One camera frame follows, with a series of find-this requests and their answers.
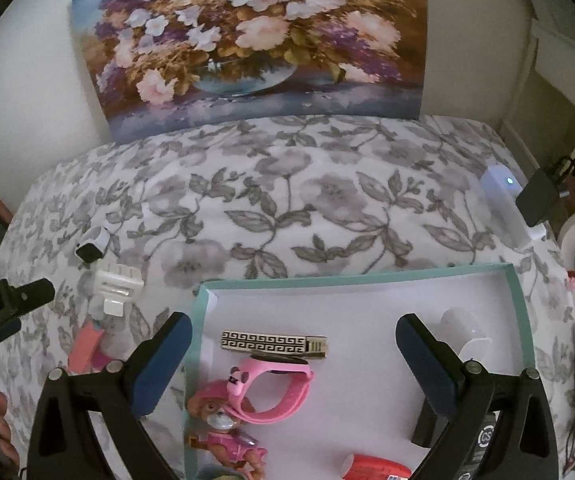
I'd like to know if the black rectangular box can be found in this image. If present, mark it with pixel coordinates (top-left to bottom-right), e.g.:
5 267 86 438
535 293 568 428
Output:
411 400 438 448

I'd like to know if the person's left hand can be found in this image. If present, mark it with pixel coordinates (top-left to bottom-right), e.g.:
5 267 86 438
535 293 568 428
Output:
0 391 20 479

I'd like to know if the coral pink eraser block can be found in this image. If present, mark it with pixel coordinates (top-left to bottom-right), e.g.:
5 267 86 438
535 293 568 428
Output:
68 321 104 374

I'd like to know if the small black white cube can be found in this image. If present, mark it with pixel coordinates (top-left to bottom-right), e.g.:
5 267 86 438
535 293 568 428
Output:
74 226 110 264

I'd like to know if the white plastic clip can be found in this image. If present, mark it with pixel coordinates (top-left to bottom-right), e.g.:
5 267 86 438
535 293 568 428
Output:
94 260 145 318

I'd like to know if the floral grey tablecloth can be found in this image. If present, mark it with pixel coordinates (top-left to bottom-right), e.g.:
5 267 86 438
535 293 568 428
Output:
0 116 575 453

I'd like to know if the red white tube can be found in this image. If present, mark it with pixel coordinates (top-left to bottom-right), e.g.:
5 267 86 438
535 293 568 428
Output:
339 453 412 480

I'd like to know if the pink puppy figurine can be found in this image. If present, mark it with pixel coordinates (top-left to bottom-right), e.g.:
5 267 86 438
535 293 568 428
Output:
186 380 268 479

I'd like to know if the pink toy watch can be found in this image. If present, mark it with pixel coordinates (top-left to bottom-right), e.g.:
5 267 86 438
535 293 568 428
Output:
225 354 315 425

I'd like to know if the teal white tray box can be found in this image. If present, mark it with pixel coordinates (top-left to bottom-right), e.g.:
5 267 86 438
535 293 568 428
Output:
184 263 536 479

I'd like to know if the gold greek pattern clip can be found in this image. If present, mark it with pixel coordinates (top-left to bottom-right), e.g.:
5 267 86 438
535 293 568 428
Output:
220 330 329 359

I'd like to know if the white device with blue light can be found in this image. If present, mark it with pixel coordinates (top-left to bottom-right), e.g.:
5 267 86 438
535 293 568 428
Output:
479 165 547 248

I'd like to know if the flower bouquet painting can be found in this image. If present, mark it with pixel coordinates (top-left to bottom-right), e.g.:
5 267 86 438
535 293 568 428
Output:
70 0 429 143

